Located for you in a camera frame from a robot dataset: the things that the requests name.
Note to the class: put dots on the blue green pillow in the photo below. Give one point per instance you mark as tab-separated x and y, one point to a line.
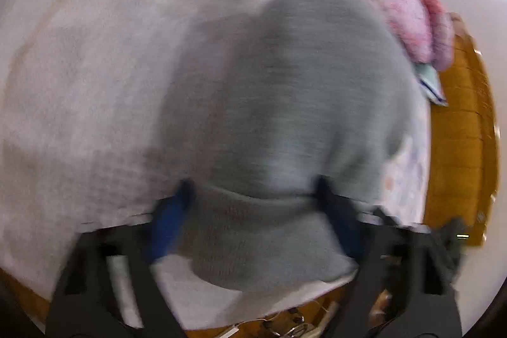
431	84

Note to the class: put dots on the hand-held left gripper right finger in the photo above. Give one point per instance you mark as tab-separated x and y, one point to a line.
341	221

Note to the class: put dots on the grey zip hoodie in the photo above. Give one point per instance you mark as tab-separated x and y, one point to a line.
293	116

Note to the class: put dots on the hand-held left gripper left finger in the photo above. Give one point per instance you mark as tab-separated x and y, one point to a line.
169	223

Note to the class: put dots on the wooden headboard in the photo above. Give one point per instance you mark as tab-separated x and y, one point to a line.
461	148

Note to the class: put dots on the bed with pale floral sheet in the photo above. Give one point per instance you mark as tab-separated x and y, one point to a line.
87	84

